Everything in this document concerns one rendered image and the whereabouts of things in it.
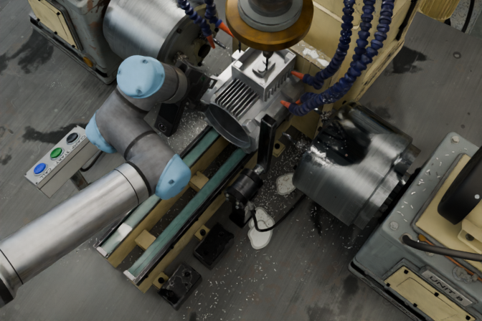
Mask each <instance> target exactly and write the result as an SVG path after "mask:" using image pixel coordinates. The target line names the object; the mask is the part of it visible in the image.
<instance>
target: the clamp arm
mask: <svg viewBox="0 0 482 321"><path fill-rule="evenodd" d="M277 123H278V121H277V120H276V119H274V118H272V117H271V116H270V115H269V114H267V113H266V114H265V115H264V116H263V117H262V118H261V120H260V134H259V142H258V150H257V165H256V168H257V169H260V167H261V172H262V174H263V173H264V174H266V173H267V172H268V171H269V170H270V165H271V160H272V155H273V146H274V141H275V133H276V128H277ZM257 166H258V167H257ZM263 170H264V171H263Z"/></svg>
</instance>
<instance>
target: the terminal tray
mask: <svg viewBox="0 0 482 321"><path fill-rule="evenodd" d="M288 54H291V57H288ZM295 62H296V54H294V53H292V52H291V51H290V50H289V49H283V50H279V51H274V52H273V55H272V57H271V58H270V59H269V60H268V71H266V70H265V68H266V66H265V64H266V58H265V57H264V56H263V51H261V50H257V49H253V48H251V47H248V48H247V49H246V50H245V51H244V52H243V54H242V55H241V56H240V57H239V58H238V59H237V60H236V61H235V62H234V63H233V64H232V80H233V79H234V78H236V80H238V79H239V81H241V80H242V83H245V86H246V85H247V86H248V88H249V87H251V90H254V93H255V92H257V96H258V95H260V99H261V100H262V101H263V102H267V101H268V98H270V96H271V95H274V91H275V92H277V88H280V84H282V85H283V81H286V80H287V78H289V77H290V72H291V71H293V68H294V64H295ZM237 63H240V66H237ZM262 81H266V83H265V84H263V83H262Z"/></svg>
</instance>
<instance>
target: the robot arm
mask: <svg viewBox="0 0 482 321"><path fill-rule="evenodd" d="M211 80H213V81H214V82H213V83H212V85H211V86H210V84H209V83H210V82H211ZM217 81H218V80H215V79H213V78H211V77H208V76H206V75H205V74H204V73H203V72H202V70H201V69H199V68H198V67H195V66H194V63H191V62H188V61H186V60H184V61H181V60H178V61H177V63H176V64H175V66H172V65H170V64H166V63H163V62H160V61H158V60H157V59H154V58H152V57H143V56H139V55H136V56H132V57H129V58H127V59H125V60H124V61H123V62H122V63H121V65H120V67H119V68H118V74H117V82H118V85H117V87H116V88H115V89H114V91H113V92H112V93H111V94H110V96H109V97H108V99H107V100H106V101H105V102H104V103H103V104H102V106H101V107H100V109H99V110H96V112H95V114H94V116H93V117H92V118H91V120H90V122H89V123H88V125H87V126H86V129H85V134H86V136H87V138H88V140H89V141H90V142H91V143H92V144H93V145H96V146H97V147H98V148H99V149H100V150H102V151H104V152H106V153H115V152H117V151H118V152H119V153H120V154H121V155H122V156H123V157H124V159H125V160H126V162H125V163H124V164H122V165H120V166H118V167H117V168H115V169H114V170H112V171H111V172H110V173H107V174H106V175H104V176H103V177H101V178H99V179H98V180H97V181H95V182H93V183H91V184H90V185H89V186H87V187H85V188H84V189H82V190H81V191H79V192H77V193H76V194H74V195H73V196H71V197H69V198H68V199H66V200H65V201H63V202H62V203H60V204H58V205H57V206H55V207H54V208H52V209H50V210H49V211H47V212H46V213H44V214H42V215H41V216H39V217H38V218H36V219H35V220H33V221H31V222H30V223H28V224H27V225H25V226H23V227H22V228H20V229H19V230H17V231H15V232H14V233H13V234H11V235H9V236H7V237H6V238H5V239H2V240H1V241H0V308H2V307H3V306H4V305H6V304H7V303H9V302H10V301H12V300H13V299H14V298H16V293H17V290H18V288H19V287H20V286H22V285H23V284H24V283H26V282H28V281H29V280H30V279H32V278H33V277H35V276H36V275H38V274H39V273H40V272H42V271H44V270H45V269H46V268H48V267H49V266H51V265H52V264H54V263H55V262H56V261H58V260H59V259H61V258H63V256H65V255H66V254H68V253H70V252H71V251H72V250H73V249H75V248H77V247H78V246H79V245H81V244H82V243H84V242H85V241H87V240H88V239H90V238H91V237H92V236H94V235H96V234H97V233H98V232H100V231H102V230H103V229H104V228H105V227H107V226H109V225H110V224H112V223H113V222H114V221H116V220H117V219H119V218H120V217H121V216H123V215H124V214H126V213H128V212H129V211H130V210H131V209H133V208H135V207H136V206H137V205H139V204H140V203H142V202H143V201H145V200H146V199H147V198H148V197H150V196H152V195H154V194H156V195H157V196H159V197H160V198H161V199H163V200H168V199H170V198H173V197H175V196H176V195H177V194H179V193H180V192H181V191H182V190H183V189H184V188H185V187H186V185H187V184H188V182H189V181H190V178H191V175H192V173H191V171H190V169H189V167H188V166H187V165H186V164H185V162H184V161H183V160H182V159H180V156H179V154H178V153H175V152H174V151H173V150H172V149H171V147H170V146H169V145H168V144H167V143H166V142H165V141H164V140H163V139H162V138H161V137H160V136H159V135H158V134H157V133H156V131H155V130H154V129H153V128H152V127H151V126H150V125H149V124H148V123H147V122H146V121H145V120H144V118H145V117H146V115H147V114H148V113H149V111H150V109H151V108H152V107H153V106H154V105H155V103H156V102H161V106H160V108H159V112H158V115H157V118H156V122H155V125H154V127H155V128H156V129H157V130H159V131H160V132H161V133H163V134H164V135H165V136H166V137H170V136H171V135H173V134H174V133H175V132H176V130H177V128H178V126H179V122H180V120H181V116H182V113H183V111H184V108H185V107H187V108H189V109H190V110H194V111H195V110H198V111H200V112H206V111H207V109H208V107H209V104H210V100H211V98H212V96H213V94H214V92H215V90H216V89H217V86H216V85H215V84H216V83H217ZM208 88H209V89H211V90H210V91H209V92H206V91H207V89H208Z"/></svg>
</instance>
